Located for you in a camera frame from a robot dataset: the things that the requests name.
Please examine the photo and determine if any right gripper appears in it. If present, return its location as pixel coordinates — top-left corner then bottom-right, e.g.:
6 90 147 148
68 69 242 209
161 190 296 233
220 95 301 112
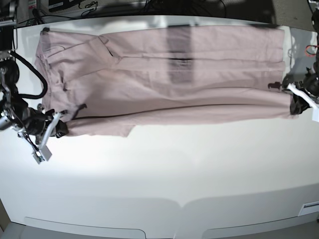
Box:
21 104 69 147

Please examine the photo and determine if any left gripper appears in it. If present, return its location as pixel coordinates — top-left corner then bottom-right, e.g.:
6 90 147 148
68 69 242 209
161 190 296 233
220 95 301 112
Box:
282 74 319 115

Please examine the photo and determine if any pink T-shirt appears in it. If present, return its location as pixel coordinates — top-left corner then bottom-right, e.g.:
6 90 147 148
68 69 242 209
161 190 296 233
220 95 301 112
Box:
35 25 294 136

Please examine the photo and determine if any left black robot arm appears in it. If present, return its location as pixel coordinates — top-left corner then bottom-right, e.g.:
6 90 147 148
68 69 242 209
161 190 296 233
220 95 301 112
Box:
282 36 319 121

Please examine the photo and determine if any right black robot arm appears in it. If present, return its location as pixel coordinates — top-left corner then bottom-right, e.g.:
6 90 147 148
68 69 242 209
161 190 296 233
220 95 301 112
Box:
0 0 68 149

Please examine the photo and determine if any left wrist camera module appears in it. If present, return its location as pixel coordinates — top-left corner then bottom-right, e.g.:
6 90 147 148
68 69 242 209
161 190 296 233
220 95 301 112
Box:
312 108 319 122

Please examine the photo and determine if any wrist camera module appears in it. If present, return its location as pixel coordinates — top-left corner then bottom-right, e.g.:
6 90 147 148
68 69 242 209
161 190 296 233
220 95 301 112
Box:
312 108 319 122
32 146 52 164

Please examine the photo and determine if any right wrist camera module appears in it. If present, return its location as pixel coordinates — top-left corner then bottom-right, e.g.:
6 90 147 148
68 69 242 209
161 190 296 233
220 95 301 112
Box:
32 146 52 164

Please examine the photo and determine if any background cables and equipment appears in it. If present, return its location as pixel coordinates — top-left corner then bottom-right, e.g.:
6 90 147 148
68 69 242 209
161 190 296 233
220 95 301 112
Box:
14 0 118 25

